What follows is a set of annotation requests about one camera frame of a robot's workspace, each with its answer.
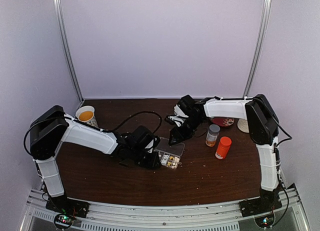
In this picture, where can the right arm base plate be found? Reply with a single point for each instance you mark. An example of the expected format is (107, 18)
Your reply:
(262, 212)

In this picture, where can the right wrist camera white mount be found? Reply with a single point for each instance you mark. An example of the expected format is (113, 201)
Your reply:
(176, 120)

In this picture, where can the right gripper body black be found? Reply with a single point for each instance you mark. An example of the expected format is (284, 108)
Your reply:
(188, 130)

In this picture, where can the floral mug with orange liquid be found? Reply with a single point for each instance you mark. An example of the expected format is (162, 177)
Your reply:
(86, 114)

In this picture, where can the red floral plate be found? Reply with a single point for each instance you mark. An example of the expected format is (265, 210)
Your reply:
(223, 121)

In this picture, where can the left aluminium frame post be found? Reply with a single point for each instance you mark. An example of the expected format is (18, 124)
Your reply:
(66, 49)

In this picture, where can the white scalloped bowl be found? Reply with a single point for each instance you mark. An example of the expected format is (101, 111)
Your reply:
(179, 112)

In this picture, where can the aluminium frame post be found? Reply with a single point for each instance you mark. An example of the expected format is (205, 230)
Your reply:
(264, 21)
(66, 49)

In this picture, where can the clear plastic pill organizer box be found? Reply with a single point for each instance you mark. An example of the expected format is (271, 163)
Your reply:
(169, 156)

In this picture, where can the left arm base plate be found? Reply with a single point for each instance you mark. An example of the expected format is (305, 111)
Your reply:
(68, 210)

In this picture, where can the front aluminium rail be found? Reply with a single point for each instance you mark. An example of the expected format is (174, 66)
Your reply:
(225, 216)

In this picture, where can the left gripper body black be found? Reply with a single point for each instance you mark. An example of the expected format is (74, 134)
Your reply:
(141, 160)

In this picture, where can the orange pill bottle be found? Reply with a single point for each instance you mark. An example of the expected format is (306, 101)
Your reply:
(223, 147)

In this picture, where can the amber bottle with grey cap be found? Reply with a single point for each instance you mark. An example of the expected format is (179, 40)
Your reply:
(212, 135)

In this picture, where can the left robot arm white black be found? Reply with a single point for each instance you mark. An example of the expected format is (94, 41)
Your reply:
(45, 134)

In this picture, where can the cream ceramic mug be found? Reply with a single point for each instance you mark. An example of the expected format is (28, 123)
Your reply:
(243, 126)

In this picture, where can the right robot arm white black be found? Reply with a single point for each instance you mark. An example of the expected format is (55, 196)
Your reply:
(263, 126)

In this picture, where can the right aluminium frame post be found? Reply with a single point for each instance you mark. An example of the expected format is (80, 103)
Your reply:
(264, 21)

